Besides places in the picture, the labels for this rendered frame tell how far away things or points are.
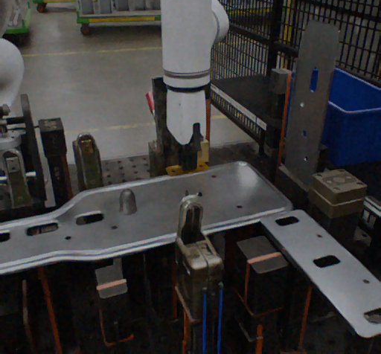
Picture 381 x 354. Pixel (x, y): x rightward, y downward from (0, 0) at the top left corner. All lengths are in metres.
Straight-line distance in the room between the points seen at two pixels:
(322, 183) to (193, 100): 0.31
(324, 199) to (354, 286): 0.20
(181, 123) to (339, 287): 0.37
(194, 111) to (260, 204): 0.25
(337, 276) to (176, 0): 0.51
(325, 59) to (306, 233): 0.33
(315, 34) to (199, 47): 0.26
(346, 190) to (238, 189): 0.22
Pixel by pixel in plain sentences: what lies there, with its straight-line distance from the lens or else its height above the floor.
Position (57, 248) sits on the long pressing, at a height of 1.00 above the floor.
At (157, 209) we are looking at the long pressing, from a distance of 0.84.
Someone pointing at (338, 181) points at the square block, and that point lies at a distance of 0.87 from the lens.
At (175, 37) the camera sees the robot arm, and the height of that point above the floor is 1.34.
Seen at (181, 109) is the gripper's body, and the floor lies 1.22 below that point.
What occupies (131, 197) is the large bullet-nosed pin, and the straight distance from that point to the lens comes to 0.82.
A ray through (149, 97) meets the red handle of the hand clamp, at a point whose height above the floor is 1.14.
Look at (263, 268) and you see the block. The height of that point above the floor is 0.98.
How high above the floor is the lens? 1.48
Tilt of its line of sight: 29 degrees down
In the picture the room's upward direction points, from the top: straight up
